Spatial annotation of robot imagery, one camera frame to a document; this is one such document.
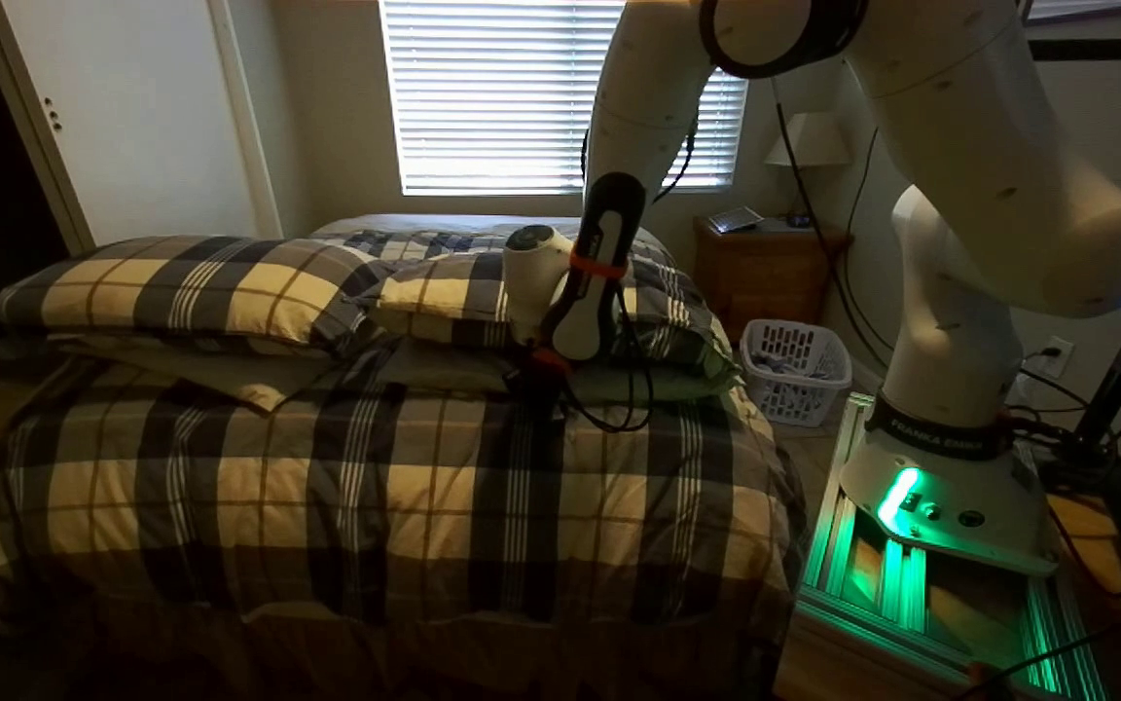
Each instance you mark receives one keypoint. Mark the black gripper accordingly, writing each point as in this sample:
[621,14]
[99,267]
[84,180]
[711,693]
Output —
[547,376]

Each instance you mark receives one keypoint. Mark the white laundry basket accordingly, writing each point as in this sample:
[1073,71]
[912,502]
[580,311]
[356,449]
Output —
[794,372]

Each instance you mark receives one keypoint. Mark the white table lamp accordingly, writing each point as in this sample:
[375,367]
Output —
[809,142]

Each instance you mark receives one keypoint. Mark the wooden nightstand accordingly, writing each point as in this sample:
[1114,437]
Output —
[769,280]

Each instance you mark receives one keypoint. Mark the metal robot stand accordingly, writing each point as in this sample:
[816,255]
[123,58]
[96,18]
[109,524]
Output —
[871,611]

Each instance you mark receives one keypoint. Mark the olive green sheet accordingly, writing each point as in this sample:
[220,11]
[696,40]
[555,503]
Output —
[672,382]

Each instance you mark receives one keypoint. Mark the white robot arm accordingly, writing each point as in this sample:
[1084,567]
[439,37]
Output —
[973,132]

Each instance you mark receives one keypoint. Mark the white window blinds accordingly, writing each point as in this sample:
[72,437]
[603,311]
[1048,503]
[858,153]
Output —
[494,103]

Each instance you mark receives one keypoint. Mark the black overhead bracket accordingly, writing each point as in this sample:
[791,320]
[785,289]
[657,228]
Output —
[1089,50]

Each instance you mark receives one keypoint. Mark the small item on nightstand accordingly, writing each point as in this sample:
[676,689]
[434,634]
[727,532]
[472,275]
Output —
[733,223]

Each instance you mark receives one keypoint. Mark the white wall outlet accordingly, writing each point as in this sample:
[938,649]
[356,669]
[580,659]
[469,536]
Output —
[1056,355]

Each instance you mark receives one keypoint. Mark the white closet door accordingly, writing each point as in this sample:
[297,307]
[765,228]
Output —
[135,119]

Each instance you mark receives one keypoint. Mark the plaid comforter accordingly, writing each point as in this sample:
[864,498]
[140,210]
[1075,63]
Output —
[328,508]

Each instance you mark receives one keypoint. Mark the small plaid pillow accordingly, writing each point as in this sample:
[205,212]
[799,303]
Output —
[443,298]
[679,307]

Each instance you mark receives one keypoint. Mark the large plaid pillow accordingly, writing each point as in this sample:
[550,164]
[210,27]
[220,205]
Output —
[194,293]

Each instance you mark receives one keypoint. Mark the white flat pillow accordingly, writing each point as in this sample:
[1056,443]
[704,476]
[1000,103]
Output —
[194,372]

